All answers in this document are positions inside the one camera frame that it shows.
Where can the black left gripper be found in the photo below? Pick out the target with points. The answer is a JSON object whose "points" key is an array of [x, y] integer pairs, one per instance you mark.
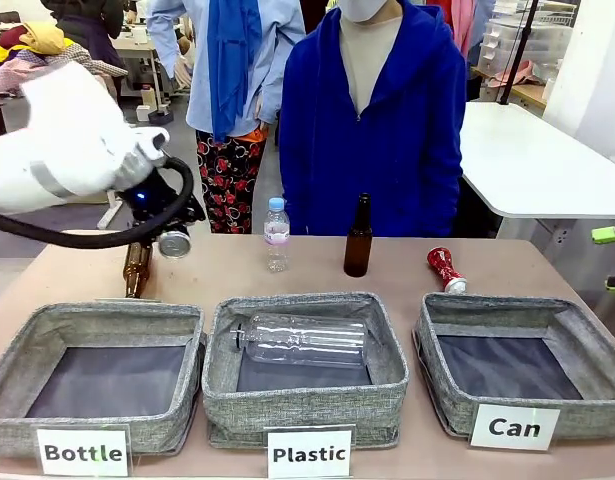
{"points": [[159, 200]]}

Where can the silver drink can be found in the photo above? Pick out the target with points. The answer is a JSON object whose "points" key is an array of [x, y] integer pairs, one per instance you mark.
{"points": [[174, 244]]}

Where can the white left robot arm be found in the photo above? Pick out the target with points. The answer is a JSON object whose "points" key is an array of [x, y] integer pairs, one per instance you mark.
{"points": [[62, 140]]}

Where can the grey fabric basket can label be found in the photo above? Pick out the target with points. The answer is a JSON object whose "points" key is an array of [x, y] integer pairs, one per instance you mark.
{"points": [[587, 415]]}

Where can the crushed red drink can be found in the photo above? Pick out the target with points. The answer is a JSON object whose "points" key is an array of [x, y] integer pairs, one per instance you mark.
{"points": [[444, 267]]}

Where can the white sign reading Can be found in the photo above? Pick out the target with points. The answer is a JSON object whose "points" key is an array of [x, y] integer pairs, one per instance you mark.
{"points": [[514, 427]]}

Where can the grey fabric basket bottle label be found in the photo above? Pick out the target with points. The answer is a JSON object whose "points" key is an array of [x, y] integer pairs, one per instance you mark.
{"points": [[87, 435]]}

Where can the grey fabric basket plastic label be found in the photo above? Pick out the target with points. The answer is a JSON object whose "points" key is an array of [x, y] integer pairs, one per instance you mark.
{"points": [[307, 405]]}

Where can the bystander right hand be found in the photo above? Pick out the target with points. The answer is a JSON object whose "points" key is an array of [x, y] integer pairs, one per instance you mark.
{"points": [[183, 71]]}

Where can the bystander left hand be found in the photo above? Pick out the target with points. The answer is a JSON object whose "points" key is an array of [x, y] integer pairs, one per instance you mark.
{"points": [[267, 110]]}

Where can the brown glass bottle without cap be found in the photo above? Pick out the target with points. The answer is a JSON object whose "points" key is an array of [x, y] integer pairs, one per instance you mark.
{"points": [[137, 270]]}

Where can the white side table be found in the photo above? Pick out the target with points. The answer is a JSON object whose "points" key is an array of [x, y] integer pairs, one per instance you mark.
{"points": [[527, 160]]}

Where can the small clear water bottle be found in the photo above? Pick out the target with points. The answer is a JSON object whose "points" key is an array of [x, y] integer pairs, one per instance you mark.
{"points": [[277, 235]]}

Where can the white background work table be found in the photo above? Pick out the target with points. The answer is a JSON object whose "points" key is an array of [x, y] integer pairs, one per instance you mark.
{"points": [[142, 47]]}

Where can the person in light blue shirt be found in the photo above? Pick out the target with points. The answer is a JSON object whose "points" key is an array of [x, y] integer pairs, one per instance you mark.
{"points": [[237, 60]]}

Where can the pink cloth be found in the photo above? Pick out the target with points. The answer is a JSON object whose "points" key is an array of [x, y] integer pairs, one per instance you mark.
{"points": [[517, 74]]}

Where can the pile of colourful clothes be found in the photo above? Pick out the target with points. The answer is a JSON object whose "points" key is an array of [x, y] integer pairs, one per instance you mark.
{"points": [[42, 50]]}

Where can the person in dark jacket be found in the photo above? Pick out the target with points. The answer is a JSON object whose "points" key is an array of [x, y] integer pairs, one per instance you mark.
{"points": [[87, 20]]}

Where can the large clear plastic bottle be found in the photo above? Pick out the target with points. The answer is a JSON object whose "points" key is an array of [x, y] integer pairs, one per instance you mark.
{"points": [[307, 340]]}

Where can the dark brown glass bottle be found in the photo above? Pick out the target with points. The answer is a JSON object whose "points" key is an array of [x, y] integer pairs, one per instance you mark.
{"points": [[358, 245]]}

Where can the black stand pole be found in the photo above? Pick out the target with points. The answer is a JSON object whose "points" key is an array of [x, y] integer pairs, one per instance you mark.
{"points": [[519, 50]]}

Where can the clear plastic storage bins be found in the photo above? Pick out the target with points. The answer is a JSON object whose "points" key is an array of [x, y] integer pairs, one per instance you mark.
{"points": [[527, 42]]}

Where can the person in blue hoodie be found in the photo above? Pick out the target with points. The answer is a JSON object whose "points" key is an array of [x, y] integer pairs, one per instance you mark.
{"points": [[387, 150]]}

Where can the white sign reading Bottle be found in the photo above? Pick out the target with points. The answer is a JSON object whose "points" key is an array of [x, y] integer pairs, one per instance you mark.
{"points": [[82, 452]]}

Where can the white sign reading Plastic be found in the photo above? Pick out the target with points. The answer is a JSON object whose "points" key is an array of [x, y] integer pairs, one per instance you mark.
{"points": [[309, 454]]}

